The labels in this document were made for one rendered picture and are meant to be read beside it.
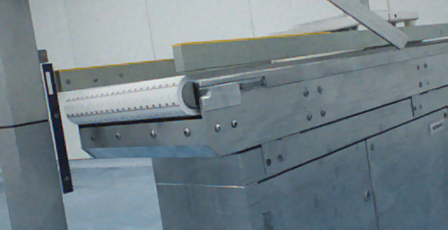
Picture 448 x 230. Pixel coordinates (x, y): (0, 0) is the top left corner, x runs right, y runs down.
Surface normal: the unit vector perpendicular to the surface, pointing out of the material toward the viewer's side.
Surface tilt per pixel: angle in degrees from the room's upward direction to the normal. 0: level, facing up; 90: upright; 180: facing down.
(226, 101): 90
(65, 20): 90
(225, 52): 90
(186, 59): 90
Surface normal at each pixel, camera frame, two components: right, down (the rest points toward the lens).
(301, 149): 0.74, -0.07
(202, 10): -0.55, 0.13
